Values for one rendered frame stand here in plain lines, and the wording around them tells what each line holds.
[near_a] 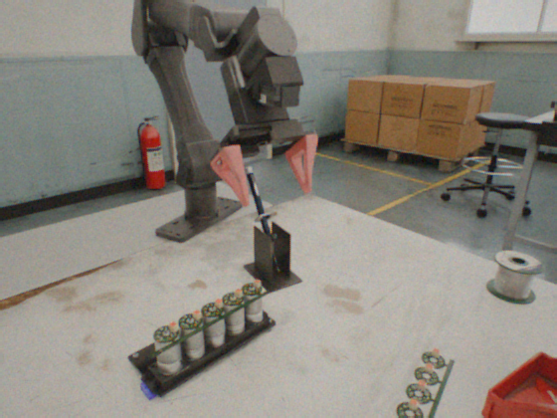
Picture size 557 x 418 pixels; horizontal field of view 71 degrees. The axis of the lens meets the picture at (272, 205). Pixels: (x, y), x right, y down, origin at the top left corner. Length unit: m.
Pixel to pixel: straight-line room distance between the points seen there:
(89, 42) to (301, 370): 2.83
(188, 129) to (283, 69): 0.29
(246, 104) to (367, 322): 0.32
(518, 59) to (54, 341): 4.56
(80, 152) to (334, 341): 2.77
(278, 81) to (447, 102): 3.32
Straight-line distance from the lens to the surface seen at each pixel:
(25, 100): 2.99
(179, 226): 0.76
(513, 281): 0.63
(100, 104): 3.11
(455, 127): 3.75
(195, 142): 0.72
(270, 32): 0.52
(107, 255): 0.72
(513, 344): 0.57
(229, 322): 0.46
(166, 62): 0.79
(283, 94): 0.47
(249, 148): 0.56
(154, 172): 3.15
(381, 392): 0.46
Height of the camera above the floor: 1.08
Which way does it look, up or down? 23 degrees down
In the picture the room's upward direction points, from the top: straight up
